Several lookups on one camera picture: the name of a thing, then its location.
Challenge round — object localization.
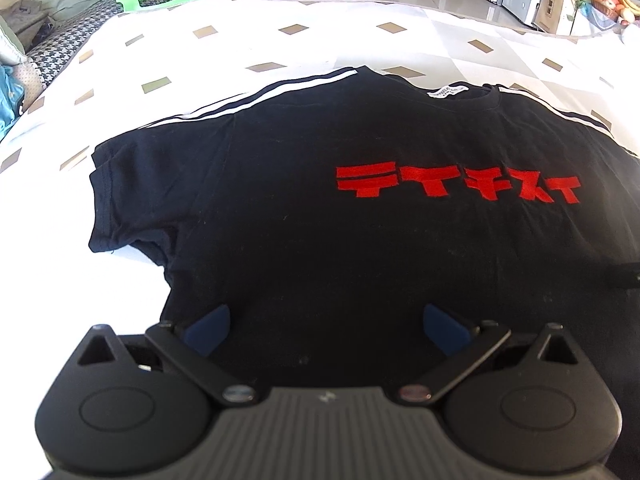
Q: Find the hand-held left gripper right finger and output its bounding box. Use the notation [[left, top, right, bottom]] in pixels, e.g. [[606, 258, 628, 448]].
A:
[[395, 301, 583, 406]]

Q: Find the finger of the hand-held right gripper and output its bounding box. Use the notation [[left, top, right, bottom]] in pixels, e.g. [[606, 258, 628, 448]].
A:
[[600, 261, 640, 291]]

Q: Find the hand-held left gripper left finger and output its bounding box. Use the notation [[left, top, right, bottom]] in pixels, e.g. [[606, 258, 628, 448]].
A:
[[75, 301, 261, 406]]

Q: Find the fruit basket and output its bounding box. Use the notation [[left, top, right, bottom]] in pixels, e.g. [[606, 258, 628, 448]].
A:
[[590, 0, 640, 26]]

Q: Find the cardboard box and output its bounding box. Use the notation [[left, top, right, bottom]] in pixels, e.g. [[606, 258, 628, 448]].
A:
[[532, 0, 581, 36]]

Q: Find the diamond patterned tablecloth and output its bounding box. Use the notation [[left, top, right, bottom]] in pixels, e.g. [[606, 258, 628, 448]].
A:
[[0, 0, 640, 411]]

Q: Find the blue printed pyjama top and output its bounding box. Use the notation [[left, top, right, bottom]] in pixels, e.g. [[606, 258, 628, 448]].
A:
[[0, 62, 26, 141]]

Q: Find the houndstooth sofa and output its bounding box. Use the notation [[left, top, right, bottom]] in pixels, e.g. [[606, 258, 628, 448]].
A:
[[0, 0, 261, 96]]

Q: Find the white cushion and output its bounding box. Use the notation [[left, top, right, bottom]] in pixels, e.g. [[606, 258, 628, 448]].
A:
[[0, 12, 28, 66]]

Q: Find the grey garment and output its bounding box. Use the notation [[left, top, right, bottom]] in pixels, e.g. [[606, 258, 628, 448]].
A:
[[0, 0, 56, 51]]

